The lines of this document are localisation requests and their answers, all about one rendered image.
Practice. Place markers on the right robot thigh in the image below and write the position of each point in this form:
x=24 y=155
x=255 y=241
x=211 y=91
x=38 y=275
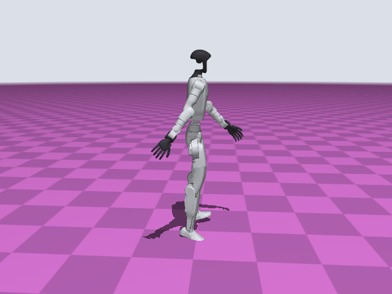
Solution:
x=198 y=165

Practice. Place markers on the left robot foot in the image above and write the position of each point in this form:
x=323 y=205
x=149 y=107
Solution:
x=202 y=214

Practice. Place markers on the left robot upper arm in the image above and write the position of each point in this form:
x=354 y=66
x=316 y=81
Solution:
x=209 y=106

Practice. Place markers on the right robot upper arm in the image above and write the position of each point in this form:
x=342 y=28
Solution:
x=196 y=90

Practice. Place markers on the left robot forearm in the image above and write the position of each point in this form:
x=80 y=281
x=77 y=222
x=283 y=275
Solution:
x=216 y=116

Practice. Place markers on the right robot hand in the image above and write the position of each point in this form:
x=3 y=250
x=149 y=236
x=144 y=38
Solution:
x=165 y=145

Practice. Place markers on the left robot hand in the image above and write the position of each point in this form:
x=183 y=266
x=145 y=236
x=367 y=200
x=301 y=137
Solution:
x=233 y=130

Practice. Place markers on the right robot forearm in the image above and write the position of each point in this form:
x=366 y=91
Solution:
x=180 y=123

